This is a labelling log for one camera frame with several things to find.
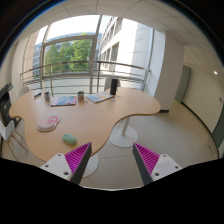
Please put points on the red patterned can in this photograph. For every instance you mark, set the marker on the red patterned can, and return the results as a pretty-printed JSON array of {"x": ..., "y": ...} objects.
[{"x": 80, "y": 96}]

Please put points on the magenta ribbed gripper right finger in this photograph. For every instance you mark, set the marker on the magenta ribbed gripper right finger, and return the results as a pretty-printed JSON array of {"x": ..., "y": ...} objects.
[{"x": 153, "y": 166}]

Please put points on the mint green computer mouse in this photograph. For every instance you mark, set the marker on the mint green computer mouse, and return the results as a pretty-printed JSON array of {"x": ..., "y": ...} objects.
[{"x": 69, "y": 139}]

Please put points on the green door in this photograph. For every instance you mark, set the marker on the green door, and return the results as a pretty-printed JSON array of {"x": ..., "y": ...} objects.
[{"x": 183, "y": 84}]

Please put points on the pink blue magazine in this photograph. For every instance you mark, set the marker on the pink blue magazine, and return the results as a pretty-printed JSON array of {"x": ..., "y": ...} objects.
[{"x": 64, "y": 101}]

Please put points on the small dark remote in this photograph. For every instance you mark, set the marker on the small dark remote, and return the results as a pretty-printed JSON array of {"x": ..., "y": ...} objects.
[{"x": 37, "y": 95}]

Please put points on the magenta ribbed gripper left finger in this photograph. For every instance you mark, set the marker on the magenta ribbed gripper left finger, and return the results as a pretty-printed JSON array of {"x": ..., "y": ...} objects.
[{"x": 70, "y": 166}]

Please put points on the pink round mouse pad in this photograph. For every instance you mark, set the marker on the pink round mouse pad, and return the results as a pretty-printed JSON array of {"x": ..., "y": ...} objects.
[{"x": 48, "y": 121}]

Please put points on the metal balcony railing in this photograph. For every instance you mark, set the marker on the metal balcony railing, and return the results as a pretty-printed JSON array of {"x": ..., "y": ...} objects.
[{"x": 68, "y": 78}]

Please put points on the wooden curved table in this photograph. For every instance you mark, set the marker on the wooden curved table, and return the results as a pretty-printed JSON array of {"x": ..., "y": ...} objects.
[{"x": 86, "y": 121}]

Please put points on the white chair with wooden legs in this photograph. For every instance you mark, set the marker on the white chair with wooden legs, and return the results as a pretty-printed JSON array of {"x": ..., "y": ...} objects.
[{"x": 8, "y": 132}]

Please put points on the light blue open book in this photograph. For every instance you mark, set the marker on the light blue open book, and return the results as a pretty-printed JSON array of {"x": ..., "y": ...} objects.
[{"x": 99, "y": 97}]

